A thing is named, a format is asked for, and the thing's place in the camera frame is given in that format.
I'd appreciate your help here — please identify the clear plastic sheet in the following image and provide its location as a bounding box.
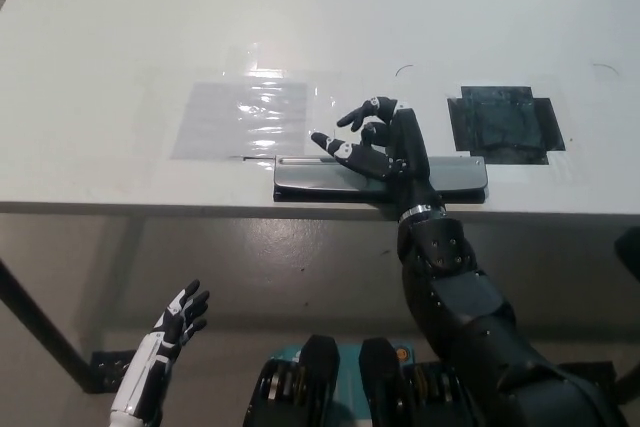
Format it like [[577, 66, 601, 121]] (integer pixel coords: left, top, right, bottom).
[[169, 79, 310, 162]]

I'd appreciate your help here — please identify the silver black paper hole punch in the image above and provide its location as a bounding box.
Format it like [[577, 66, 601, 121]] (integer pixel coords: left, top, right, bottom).
[[272, 155, 489, 206]]

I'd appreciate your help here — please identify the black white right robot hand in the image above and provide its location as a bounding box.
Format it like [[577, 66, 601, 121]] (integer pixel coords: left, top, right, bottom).
[[310, 95, 447, 222]]

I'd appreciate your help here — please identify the black robot torso teal top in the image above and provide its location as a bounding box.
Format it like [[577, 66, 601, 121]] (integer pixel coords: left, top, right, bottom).
[[241, 334, 481, 427]]

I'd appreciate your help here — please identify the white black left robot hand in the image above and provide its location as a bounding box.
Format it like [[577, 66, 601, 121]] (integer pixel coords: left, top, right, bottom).
[[109, 278, 212, 424]]

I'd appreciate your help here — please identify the black tape patch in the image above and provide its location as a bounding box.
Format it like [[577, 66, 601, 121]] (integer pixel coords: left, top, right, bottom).
[[446, 85, 568, 166]]

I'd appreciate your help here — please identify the black slanted table leg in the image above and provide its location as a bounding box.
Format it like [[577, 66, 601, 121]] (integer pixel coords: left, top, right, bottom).
[[0, 256, 99, 394], [613, 228, 640, 293]]

